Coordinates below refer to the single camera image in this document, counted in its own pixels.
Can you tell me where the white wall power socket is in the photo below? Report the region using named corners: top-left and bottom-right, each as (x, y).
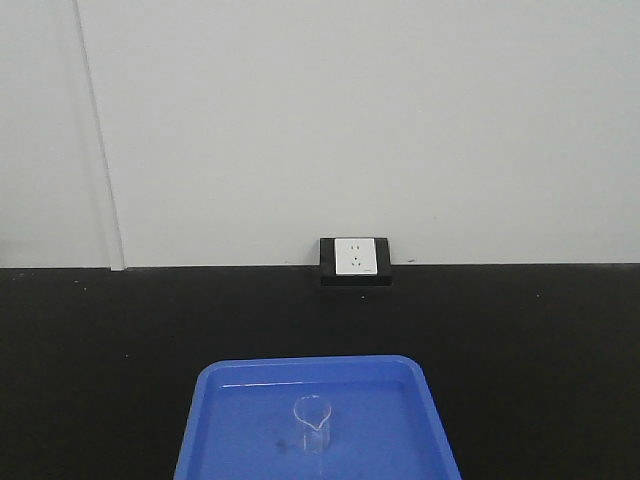
top-left (334, 238), bottom-right (378, 276)

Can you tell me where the blue plastic tray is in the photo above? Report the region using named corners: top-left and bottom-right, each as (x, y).
top-left (174, 355), bottom-right (460, 479)

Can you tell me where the clear glass beaker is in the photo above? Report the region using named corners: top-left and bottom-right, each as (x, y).
top-left (292, 394), bottom-right (333, 454)

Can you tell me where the black socket mounting box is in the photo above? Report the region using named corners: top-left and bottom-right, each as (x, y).
top-left (319, 237), bottom-right (392, 287)

